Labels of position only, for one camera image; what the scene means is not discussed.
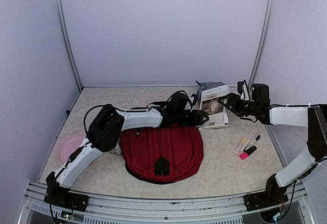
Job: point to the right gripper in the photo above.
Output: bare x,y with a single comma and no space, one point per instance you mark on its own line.
233,106

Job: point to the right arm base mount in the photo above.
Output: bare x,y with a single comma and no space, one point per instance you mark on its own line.
260,200

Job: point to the black white marker pen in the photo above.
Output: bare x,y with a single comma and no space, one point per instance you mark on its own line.
252,143

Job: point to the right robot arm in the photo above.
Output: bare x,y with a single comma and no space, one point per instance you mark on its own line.
255,102

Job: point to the grey pencil pouch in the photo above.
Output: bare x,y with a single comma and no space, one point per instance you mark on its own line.
208,85

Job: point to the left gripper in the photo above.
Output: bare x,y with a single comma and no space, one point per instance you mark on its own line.
197,121

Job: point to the pink highlighter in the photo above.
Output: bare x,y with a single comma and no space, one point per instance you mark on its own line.
247,152

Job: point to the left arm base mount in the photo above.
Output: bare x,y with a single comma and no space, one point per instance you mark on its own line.
68,200

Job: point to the left aluminium frame post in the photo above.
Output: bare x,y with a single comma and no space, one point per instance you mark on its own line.
68,46

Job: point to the pink plate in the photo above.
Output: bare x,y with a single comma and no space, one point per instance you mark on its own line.
68,146

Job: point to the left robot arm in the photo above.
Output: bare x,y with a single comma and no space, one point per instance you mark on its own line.
102,135

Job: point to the white patterned mug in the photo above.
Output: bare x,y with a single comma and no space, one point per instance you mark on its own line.
117,150

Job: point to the white magazine booklet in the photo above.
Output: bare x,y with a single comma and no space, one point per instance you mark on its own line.
208,102

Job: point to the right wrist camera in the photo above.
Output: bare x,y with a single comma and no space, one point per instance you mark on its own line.
243,90

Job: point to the aluminium frame post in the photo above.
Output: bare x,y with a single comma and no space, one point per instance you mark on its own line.
262,42
68,46

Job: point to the front aluminium rail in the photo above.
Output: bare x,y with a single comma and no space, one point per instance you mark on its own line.
113,209

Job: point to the red backpack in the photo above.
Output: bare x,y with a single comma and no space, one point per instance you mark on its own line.
165,155

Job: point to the right aluminium frame post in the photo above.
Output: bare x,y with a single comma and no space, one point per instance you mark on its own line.
262,42

